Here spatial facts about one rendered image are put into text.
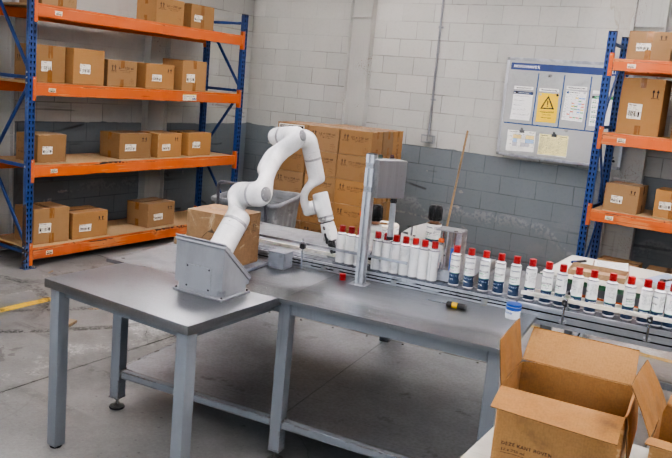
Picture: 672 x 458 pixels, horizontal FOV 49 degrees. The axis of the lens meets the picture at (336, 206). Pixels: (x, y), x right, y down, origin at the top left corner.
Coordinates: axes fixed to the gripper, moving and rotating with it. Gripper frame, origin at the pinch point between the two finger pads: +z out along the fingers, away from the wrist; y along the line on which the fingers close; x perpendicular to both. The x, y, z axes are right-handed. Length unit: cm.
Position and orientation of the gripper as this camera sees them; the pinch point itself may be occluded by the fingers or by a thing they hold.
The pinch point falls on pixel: (332, 249)
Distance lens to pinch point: 399.6
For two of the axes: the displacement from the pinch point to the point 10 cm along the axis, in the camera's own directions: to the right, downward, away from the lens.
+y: 4.3, -1.1, 8.9
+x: -8.7, 2.0, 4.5
